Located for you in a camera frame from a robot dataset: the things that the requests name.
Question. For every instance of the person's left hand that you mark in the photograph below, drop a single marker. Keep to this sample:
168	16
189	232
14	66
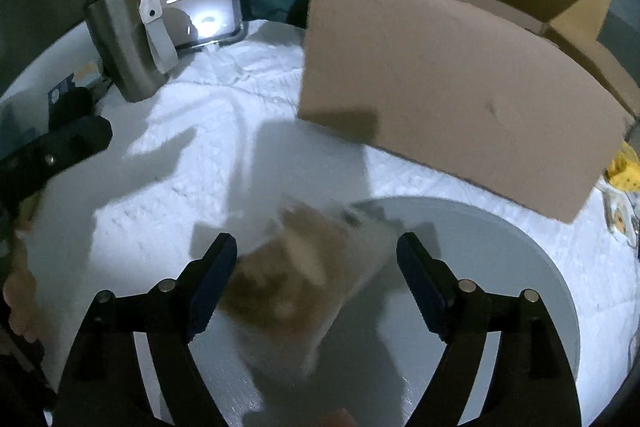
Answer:
18	284

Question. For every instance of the brown cardboard box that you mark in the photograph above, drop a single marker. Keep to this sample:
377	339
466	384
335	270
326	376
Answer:
473	88

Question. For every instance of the clear brown cookie packet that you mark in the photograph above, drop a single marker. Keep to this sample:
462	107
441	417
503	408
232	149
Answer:
284	295

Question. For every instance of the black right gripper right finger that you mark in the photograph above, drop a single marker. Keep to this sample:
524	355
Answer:
532	383

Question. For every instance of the round grey tray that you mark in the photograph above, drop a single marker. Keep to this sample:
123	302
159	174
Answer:
378	356

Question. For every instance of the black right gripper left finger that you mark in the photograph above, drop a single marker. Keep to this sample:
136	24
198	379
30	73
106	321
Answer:
102	382

